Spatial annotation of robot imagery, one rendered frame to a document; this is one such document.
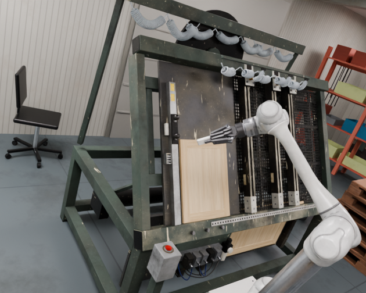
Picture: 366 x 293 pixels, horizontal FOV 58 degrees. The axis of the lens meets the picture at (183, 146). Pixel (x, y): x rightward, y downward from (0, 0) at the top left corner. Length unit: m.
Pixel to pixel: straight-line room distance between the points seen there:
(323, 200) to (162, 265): 0.91
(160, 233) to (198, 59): 1.21
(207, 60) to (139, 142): 0.81
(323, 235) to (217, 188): 1.22
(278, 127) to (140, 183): 0.95
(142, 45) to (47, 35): 2.68
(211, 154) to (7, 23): 3.07
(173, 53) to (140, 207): 1.02
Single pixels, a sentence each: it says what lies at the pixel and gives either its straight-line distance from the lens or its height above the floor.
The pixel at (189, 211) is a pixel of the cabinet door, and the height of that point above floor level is 0.95.
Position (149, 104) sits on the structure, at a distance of 2.22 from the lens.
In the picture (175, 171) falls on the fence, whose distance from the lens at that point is 2.17.
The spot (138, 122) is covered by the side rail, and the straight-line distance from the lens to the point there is 2.04.
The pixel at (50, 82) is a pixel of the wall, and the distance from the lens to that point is 4.86.
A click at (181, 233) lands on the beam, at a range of 2.22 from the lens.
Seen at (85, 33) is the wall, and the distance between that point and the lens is 4.81.
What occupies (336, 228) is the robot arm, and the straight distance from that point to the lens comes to 1.41.
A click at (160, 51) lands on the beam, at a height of 1.88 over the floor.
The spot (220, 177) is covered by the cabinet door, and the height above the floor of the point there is 1.13.
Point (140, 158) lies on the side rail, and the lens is 2.02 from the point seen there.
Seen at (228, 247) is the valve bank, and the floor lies 0.74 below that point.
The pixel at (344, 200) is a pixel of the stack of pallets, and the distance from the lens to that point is 4.61.
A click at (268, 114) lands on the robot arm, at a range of 1.39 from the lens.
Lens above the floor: 2.14
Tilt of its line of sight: 21 degrees down
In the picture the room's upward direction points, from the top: 18 degrees clockwise
